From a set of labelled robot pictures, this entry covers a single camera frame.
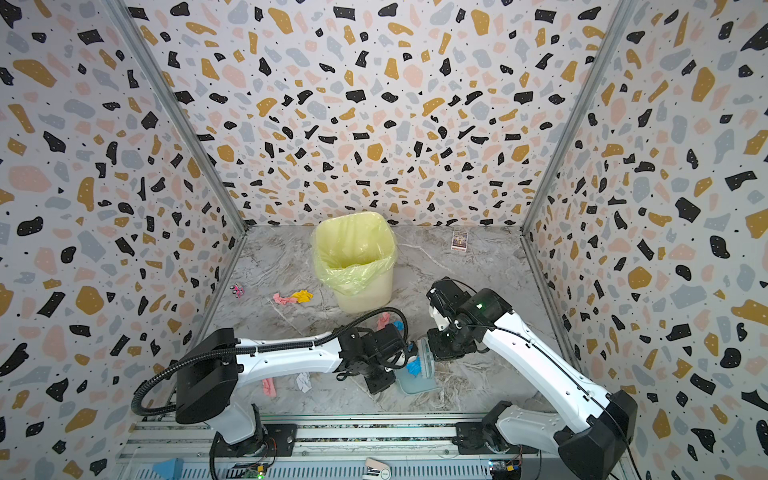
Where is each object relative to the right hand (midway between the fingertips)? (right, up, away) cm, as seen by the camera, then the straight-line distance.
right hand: (430, 350), depth 71 cm
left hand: (-9, -9, +7) cm, 15 cm away
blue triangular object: (-62, -28, -1) cm, 67 cm away
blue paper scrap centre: (-8, +6, -1) cm, 10 cm away
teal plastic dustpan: (-4, -13, +12) cm, 18 cm away
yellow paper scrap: (-40, +9, +29) cm, 50 cm away
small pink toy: (-62, +11, +29) cm, 70 cm away
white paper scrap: (-34, -12, +11) cm, 38 cm away
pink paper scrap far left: (-46, +8, +26) cm, 53 cm away
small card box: (+15, +28, +45) cm, 56 cm away
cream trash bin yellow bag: (-23, +22, +29) cm, 44 cm away
